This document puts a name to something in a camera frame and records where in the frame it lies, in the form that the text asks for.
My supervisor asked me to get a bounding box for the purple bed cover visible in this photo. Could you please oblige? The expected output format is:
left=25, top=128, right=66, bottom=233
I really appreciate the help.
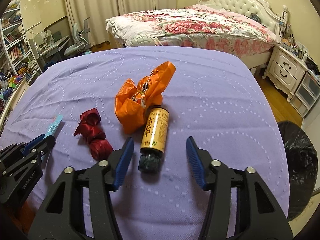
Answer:
left=0, top=45, right=291, bottom=240

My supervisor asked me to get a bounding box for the white nightstand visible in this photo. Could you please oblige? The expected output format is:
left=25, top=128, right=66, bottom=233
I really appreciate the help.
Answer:
left=262, top=45, right=308, bottom=102

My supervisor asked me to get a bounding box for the grey desk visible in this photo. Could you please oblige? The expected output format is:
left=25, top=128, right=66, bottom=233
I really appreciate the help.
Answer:
left=28, top=31, right=70, bottom=72

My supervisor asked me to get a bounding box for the white bookshelf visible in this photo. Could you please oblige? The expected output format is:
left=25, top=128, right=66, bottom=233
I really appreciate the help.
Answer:
left=1, top=0, right=42, bottom=85

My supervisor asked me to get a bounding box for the plastic drawer unit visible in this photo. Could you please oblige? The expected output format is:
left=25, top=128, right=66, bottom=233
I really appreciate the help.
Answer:
left=290, top=70, right=320, bottom=118

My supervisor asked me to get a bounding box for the white tufted headboard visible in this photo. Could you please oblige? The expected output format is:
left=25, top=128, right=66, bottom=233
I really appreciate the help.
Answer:
left=198, top=0, right=289, bottom=35

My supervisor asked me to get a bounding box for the floral quilt bed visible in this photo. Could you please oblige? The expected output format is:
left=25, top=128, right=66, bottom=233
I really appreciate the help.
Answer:
left=106, top=4, right=279, bottom=58

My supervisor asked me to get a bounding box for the grey desk chair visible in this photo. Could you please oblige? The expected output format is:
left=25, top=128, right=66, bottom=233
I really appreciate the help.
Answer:
left=64, top=17, right=91, bottom=58

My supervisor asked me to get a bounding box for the yellow label bottle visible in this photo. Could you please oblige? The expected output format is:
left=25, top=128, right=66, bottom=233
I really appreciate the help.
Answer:
left=138, top=107, right=170, bottom=174

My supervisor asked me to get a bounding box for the black trash bag bin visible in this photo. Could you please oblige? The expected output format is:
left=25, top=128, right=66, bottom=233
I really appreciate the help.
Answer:
left=278, top=121, right=318, bottom=221

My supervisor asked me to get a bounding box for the orange snack wrapper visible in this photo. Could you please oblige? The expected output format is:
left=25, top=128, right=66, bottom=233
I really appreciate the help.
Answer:
left=114, top=61, right=176, bottom=134

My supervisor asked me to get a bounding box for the teal white tube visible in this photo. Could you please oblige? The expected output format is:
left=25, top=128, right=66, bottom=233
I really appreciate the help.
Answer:
left=41, top=114, right=64, bottom=162

